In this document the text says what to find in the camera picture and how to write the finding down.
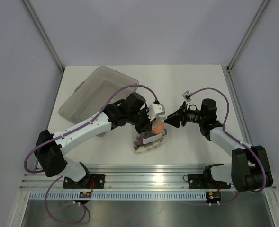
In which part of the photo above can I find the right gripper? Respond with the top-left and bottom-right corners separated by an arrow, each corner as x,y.
164,101 -> 206,128

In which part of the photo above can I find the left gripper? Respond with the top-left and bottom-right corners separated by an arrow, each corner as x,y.
127,107 -> 156,135

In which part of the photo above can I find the orange peach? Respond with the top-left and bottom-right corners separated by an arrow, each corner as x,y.
152,118 -> 164,135

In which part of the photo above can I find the clear zip top bag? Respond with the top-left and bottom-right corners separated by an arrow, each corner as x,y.
133,117 -> 168,154

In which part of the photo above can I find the red grape bunch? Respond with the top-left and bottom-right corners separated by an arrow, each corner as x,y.
133,132 -> 159,145

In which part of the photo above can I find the grey toy fish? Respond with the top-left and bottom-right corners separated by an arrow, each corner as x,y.
134,139 -> 163,154

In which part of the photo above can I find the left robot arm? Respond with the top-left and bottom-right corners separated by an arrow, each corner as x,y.
34,93 -> 162,188

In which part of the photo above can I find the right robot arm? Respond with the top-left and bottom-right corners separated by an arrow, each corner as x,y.
165,98 -> 273,192

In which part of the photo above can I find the clear plastic tray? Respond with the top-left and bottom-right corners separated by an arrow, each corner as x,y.
53,66 -> 139,131

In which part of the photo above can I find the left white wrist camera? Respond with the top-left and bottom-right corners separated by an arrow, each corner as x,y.
147,103 -> 166,121

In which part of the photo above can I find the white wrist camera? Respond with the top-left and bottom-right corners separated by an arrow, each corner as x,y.
147,103 -> 166,121
182,90 -> 192,103

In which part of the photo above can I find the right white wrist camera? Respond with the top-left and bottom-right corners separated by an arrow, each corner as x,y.
182,90 -> 192,103

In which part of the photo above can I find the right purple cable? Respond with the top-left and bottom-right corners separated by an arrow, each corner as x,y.
189,87 -> 269,206

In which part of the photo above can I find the purple cable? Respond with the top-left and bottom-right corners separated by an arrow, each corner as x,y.
23,84 -> 160,225
189,87 -> 269,206

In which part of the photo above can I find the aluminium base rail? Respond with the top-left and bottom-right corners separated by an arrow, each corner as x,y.
19,164 -> 275,191

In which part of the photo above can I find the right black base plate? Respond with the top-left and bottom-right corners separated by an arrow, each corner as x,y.
182,174 -> 231,190

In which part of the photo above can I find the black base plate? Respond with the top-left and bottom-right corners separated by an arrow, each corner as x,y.
63,174 -> 106,189
182,174 -> 231,190

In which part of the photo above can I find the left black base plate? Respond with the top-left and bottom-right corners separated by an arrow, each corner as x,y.
63,174 -> 106,189

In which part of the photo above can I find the white slotted cable duct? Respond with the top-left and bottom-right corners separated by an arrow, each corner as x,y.
29,191 -> 207,201

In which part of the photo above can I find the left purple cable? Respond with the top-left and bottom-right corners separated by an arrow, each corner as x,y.
23,84 -> 160,225

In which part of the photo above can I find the right side aluminium rail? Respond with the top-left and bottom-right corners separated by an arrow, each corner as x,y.
222,66 -> 279,227

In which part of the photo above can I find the right aluminium frame post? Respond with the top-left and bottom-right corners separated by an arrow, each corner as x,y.
226,0 -> 271,73

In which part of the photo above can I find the aluminium frame post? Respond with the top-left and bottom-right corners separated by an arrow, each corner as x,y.
20,0 -> 65,74
226,0 -> 271,73

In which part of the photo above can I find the left aluminium frame post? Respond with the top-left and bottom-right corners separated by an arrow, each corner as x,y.
20,0 -> 65,74

